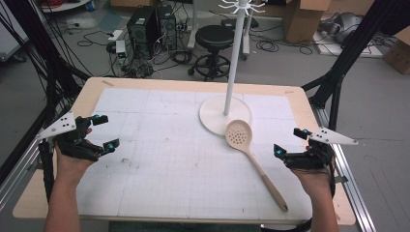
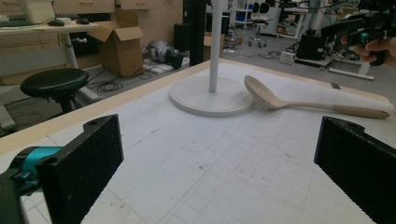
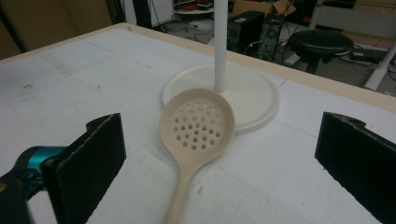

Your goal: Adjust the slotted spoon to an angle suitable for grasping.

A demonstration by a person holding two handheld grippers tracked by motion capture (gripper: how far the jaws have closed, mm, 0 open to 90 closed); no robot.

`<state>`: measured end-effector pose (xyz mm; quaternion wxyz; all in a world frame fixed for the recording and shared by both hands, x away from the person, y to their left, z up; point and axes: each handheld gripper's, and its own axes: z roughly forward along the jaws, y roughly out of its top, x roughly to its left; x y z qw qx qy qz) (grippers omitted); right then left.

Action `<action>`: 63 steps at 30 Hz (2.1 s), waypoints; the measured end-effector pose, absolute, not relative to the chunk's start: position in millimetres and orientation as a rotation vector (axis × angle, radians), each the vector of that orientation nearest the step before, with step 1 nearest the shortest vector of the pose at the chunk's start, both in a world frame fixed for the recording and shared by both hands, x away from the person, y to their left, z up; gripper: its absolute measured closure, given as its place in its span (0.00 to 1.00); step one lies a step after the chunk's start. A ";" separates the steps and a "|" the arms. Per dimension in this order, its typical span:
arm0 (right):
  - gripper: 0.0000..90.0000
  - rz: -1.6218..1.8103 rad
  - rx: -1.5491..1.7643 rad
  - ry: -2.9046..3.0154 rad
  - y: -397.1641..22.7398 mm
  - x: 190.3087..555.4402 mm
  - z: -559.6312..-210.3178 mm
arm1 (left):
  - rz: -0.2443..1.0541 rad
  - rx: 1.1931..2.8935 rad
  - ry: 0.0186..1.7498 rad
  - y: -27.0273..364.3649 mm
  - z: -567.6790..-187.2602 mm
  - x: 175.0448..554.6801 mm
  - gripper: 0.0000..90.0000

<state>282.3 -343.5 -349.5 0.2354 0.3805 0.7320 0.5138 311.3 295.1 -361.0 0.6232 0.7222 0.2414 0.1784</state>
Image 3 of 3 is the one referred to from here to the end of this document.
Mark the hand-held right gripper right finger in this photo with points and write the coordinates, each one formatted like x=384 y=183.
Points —
x=358 y=161

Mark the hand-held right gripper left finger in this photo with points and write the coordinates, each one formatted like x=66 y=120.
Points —
x=90 y=161

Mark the beige slotted spoon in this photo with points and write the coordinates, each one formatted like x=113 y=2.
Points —
x=186 y=174

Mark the white hook rack stand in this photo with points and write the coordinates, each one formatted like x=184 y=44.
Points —
x=252 y=99

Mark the white grid mat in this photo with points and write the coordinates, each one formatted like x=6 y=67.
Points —
x=93 y=77

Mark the white desk leg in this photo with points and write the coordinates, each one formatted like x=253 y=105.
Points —
x=381 y=68

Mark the black round stool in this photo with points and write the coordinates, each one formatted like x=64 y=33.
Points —
x=319 y=43

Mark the black computer tower with sticker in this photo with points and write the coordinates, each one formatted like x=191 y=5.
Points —
x=244 y=31

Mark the white round table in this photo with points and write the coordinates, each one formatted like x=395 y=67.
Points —
x=194 y=11

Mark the open cardboard box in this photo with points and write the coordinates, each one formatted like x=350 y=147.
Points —
x=252 y=6

